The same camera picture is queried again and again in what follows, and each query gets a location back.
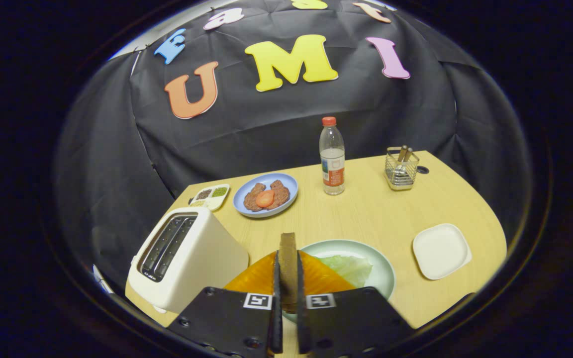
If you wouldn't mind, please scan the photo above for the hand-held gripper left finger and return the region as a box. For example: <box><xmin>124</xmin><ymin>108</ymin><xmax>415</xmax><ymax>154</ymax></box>
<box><xmin>166</xmin><ymin>250</ymin><xmax>284</xmax><ymax>358</ymax></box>

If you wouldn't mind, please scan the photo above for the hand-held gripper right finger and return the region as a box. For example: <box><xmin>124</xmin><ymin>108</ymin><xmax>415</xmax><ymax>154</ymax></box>
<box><xmin>295</xmin><ymin>250</ymin><xmax>415</xmax><ymax>358</ymax></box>

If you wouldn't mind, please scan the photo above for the brown toast bread slice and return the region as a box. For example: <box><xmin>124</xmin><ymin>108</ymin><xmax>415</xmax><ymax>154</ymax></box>
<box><xmin>279</xmin><ymin>232</ymin><xmax>298</xmax><ymax>314</ymax></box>

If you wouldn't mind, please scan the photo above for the pale green round plate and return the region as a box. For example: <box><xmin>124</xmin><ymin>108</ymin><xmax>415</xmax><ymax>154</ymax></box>
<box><xmin>283</xmin><ymin>239</ymin><xmax>396</xmax><ymax>324</ymax></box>

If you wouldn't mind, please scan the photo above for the green lettuce leaf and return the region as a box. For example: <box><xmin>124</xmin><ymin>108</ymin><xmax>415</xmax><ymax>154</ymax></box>
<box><xmin>316</xmin><ymin>255</ymin><xmax>373</xmax><ymax>289</ymax></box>

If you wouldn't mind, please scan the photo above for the white toaster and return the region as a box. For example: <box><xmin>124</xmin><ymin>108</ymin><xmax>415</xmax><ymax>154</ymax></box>
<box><xmin>126</xmin><ymin>206</ymin><xmax>250</xmax><ymax>314</ymax></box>

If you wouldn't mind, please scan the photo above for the white square plate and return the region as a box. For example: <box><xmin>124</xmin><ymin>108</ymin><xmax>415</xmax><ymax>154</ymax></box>
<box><xmin>412</xmin><ymin>223</ymin><xmax>473</xmax><ymax>280</ymax></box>

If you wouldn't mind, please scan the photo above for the brown meat patty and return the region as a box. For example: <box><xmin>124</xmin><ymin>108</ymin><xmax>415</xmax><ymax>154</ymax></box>
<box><xmin>269</xmin><ymin>179</ymin><xmax>291</xmax><ymax>209</ymax></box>
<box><xmin>243</xmin><ymin>182</ymin><xmax>266</xmax><ymax>212</ymax></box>

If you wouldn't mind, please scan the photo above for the white divided condiment tray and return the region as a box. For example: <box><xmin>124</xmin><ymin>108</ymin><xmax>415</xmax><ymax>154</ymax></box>
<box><xmin>189</xmin><ymin>184</ymin><xmax>231</xmax><ymax>211</ymax></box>

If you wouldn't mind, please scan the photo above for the blue round plate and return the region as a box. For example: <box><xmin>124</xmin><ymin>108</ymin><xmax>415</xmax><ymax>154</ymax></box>
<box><xmin>233</xmin><ymin>173</ymin><xmax>299</xmax><ymax>218</ymax></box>

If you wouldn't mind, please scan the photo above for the clear plastic water bottle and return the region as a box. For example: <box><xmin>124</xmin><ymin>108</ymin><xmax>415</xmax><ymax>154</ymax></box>
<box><xmin>319</xmin><ymin>116</ymin><xmax>346</xmax><ymax>195</ymax></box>

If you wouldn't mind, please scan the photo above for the metal wire cutlery holder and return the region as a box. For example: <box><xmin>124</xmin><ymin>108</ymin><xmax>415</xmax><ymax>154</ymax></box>
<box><xmin>384</xmin><ymin>147</ymin><xmax>420</xmax><ymax>191</ymax></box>

